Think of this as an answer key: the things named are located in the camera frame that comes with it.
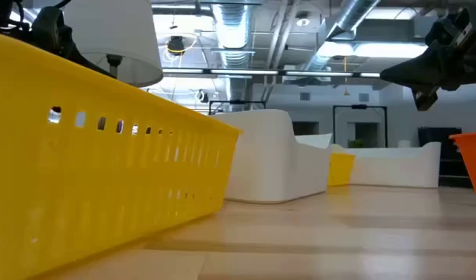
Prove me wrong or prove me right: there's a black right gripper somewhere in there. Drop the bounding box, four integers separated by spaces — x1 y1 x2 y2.
380 7 476 112

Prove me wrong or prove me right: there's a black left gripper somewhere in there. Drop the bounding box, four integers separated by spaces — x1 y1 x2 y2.
0 0 117 79

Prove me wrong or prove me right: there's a yellow slotted plastic basket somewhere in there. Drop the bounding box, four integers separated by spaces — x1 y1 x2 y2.
0 31 243 280
328 152 356 187

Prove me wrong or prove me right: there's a black cabinet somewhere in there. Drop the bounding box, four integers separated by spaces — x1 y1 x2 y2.
418 126 473 189

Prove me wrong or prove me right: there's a table lamp with white shade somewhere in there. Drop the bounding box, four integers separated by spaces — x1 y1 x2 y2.
62 0 164 89

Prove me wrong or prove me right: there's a long ceiling light strip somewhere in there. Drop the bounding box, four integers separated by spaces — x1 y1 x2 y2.
162 68 381 79

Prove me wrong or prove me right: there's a yellow hanging cord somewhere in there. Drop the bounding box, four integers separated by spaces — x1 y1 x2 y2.
342 56 351 97

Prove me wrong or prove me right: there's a tall black metal frame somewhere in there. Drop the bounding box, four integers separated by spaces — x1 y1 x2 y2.
332 103 388 149

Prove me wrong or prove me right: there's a slanted silver ceiling duct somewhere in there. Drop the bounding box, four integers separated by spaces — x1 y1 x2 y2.
303 0 382 75

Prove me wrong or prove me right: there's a black ceiling camera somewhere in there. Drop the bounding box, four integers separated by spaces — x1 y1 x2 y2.
166 35 187 55

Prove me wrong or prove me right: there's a ribbed silver ceiling duct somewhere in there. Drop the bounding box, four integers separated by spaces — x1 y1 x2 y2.
211 2 255 103

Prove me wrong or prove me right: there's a low black metal frame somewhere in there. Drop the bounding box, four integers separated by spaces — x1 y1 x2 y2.
208 100 267 116

